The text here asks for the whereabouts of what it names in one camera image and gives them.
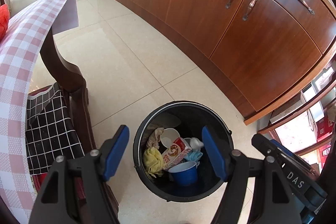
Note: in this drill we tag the pink checkered tablecloth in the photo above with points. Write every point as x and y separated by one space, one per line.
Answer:
20 47

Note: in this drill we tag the light blue crumpled paper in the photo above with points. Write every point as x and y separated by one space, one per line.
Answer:
194 156

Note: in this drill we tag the black grid cushion chair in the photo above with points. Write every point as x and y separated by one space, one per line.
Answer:
49 130

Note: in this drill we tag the brown wooden sideboard cabinet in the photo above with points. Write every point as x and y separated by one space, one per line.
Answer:
260 53

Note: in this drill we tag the red white snack box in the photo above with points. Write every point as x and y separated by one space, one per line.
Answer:
175 153

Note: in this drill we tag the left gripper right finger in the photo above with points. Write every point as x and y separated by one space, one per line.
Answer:
273 200

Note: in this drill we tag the beige cloth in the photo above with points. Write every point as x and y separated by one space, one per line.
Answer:
155 138

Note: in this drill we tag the black trash bin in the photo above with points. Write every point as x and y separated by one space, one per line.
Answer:
188 118

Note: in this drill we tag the red plastic bag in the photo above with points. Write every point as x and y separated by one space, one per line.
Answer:
4 20

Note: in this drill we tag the white paper towel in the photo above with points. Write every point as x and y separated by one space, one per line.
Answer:
196 144

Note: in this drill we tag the blue paper bowl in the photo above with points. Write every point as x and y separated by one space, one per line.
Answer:
184 174

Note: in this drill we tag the yellow cloth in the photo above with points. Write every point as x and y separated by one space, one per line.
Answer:
153 162

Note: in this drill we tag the white paper cup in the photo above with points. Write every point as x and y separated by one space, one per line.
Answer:
168 136

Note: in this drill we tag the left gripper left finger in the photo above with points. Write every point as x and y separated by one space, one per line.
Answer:
74 189

